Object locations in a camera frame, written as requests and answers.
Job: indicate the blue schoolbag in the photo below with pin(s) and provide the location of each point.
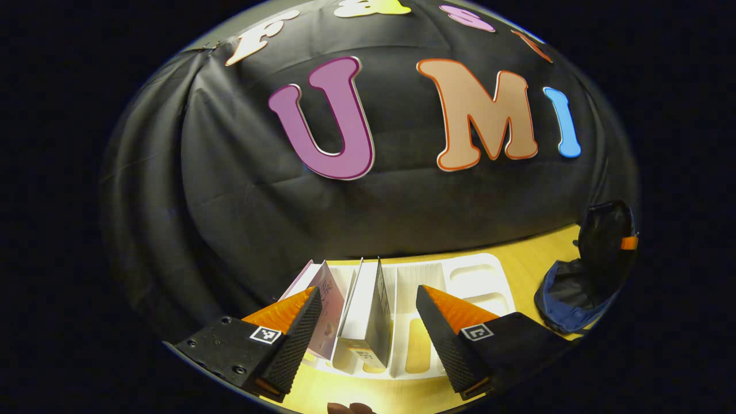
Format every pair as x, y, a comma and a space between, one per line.
575, 287

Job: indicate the grey cover book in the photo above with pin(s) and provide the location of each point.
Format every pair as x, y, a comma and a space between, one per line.
362, 310

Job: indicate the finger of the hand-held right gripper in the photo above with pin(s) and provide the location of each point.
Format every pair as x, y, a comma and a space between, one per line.
629, 242

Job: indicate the black backdrop clip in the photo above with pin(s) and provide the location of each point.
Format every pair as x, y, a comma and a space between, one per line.
211, 46

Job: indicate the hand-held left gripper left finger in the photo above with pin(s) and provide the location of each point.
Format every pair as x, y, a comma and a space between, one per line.
296, 345

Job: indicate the white plastic bookshelf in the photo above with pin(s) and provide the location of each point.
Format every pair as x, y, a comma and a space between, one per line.
477, 282

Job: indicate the black backdrop cloth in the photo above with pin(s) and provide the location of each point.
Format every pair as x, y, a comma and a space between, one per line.
230, 201

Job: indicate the pink cover book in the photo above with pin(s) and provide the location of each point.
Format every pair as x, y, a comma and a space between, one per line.
330, 305

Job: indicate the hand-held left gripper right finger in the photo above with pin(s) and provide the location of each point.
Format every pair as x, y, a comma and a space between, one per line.
440, 339

